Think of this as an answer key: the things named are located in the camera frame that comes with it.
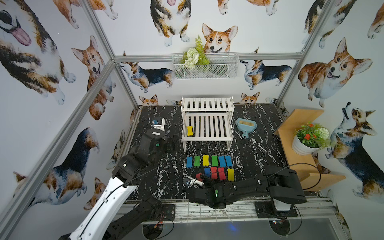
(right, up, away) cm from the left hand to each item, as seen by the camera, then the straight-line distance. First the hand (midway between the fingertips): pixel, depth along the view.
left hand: (169, 131), depth 67 cm
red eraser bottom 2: (+21, -26, +17) cm, 38 cm away
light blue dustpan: (+44, -5, +34) cm, 56 cm away
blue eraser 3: (+18, -25, +19) cm, 36 cm away
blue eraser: (+7, -20, +24) cm, 32 cm away
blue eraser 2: (+31, -20, +24) cm, 44 cm away
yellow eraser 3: (+31, -27, +18) cm, 45 cm away
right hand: (+14, -25, +15) cm, 32 cm away
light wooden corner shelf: (+71, -20, +15) cm, 75 cm away
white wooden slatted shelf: (+18, +5, +29) cm, 34 cm away
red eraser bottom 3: (+26, -26, +19) cm, 41 cm away
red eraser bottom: (+12, -27, +17) cm, 35 cm away
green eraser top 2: (+22, -20, +24) cm, 38 cm away
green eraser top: (+12, -20, +24) cm, 33 cm away
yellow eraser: (+17, -20, +24) cm, 35 cm away
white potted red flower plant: (+69, -4, +9) cm, 70 cm away
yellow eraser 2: (+7, -1, +23) cm, 24 cm away
